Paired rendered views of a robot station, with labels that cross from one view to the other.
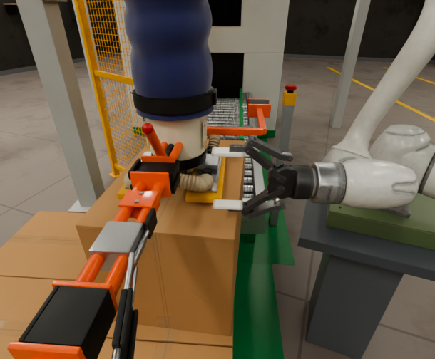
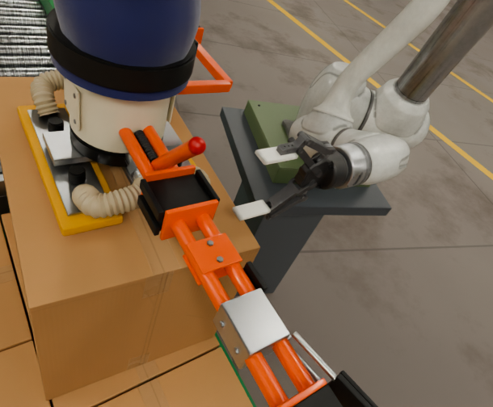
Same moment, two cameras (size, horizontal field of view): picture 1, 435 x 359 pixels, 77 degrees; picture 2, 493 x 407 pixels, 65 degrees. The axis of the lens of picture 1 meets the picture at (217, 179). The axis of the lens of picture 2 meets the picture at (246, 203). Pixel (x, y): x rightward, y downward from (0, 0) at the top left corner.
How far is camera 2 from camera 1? 0.47 m
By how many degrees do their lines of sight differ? 43
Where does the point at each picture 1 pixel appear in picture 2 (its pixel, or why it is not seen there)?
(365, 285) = (292, 228)
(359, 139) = (347, 102)
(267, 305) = not seen: hidden behind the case
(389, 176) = (398, 154)
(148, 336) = (122, 387)
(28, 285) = not seen: outside the picture
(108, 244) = (260, 335)
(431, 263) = (360, 201)
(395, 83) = (393, 48)
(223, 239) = (250, 251)
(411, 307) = not seen: hidden behind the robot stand
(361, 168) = (380, 149)
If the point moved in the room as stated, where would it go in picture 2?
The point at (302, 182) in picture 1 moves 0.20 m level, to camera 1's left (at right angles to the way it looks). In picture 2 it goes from (339, 174) to (260, 200)
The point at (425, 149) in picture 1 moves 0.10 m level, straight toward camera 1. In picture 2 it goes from (364, 94) to (370, 111)
